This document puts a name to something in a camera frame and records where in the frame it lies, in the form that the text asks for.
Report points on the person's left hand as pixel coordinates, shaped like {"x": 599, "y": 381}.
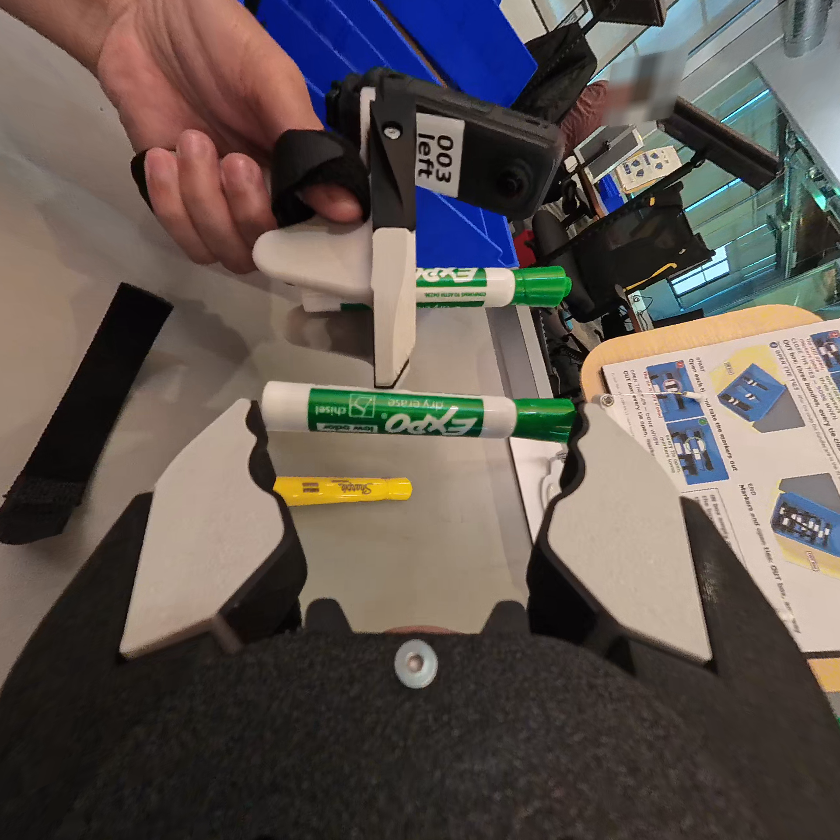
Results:
{"x": 197, "y": 85}

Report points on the grey laptop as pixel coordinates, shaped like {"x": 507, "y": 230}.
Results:
{"x": 607, "y": 154}

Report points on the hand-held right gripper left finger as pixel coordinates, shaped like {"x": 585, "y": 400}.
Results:
{"x": 203, "y": 544}

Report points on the green dry erase marker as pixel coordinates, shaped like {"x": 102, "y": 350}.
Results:
{"x": 485, "y": 287}
{"x": 394, "y": 410}

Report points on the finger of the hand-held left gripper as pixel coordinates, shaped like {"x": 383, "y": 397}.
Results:
{"x": 395, "y": 308}

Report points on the yellow highlighter marker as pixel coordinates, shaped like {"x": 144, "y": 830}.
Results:
{"x": 341, "y": 491}

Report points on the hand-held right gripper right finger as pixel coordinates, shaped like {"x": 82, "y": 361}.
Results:
{"x": 630, "y": 551}

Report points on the grey desk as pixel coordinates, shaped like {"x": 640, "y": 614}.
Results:
{"x": 426, "y": 558}

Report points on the person's left forearm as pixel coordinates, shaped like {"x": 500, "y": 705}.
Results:
{"x": 59, "y": 16}

